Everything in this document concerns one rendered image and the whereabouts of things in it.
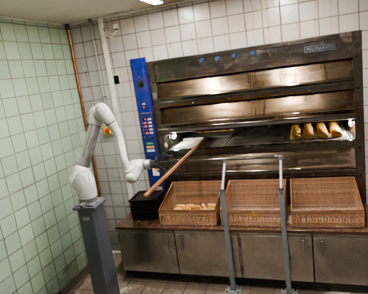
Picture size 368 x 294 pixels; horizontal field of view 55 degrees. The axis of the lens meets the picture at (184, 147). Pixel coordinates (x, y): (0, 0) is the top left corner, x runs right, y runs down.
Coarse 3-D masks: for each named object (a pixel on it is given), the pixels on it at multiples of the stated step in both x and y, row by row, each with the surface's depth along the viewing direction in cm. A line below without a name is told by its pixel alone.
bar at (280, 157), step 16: (176, 160) 329; (192, 160) 324; (208, 160) 319; (224, 160) 313; (224, 176) 307; (224, 192) 299; (224, 208) 300; (224, 224) 304; (288, 256) 293; (288, 272) 297; (240, 288) 318; (288, 288) 300
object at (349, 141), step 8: (264, 144) 342; (272, 144) 338; (280, 144) 333; (288, 144) 331; (296, 144) 328; (304, 144) 326; (312, 144) 324; (320, 144) 322; (328, 144) 320; (336, 144) 318; (344, 144) 316; (352, 144) 313; (168, 152) 370; (176, 152) 368; (184, 152) 365; (200, 152) 359
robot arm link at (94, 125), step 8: (88, 120) 309; (96, 120) 305; (88, 128) 308; (96, 128) 308; (88, 136) 307; (96, 136) 310; (88, 144) 306; (88, 152) 306; (80, 160) 306; (88, 160) 307; (80, 168) 303; (88, 168) 308; (72, 176) 303; (72, 184) 299
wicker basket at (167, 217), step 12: (216, 180) 358; (168, 192) 358; (180, 192) 370; (192, 192) 366; (204, 192) 362; (216, 192) 358; (168, 204) 357; (216, 204) 323; (168, 216) 332; (180, 216) 347; (192, 216) 344; (204, 216) 340; (216, 216) 319
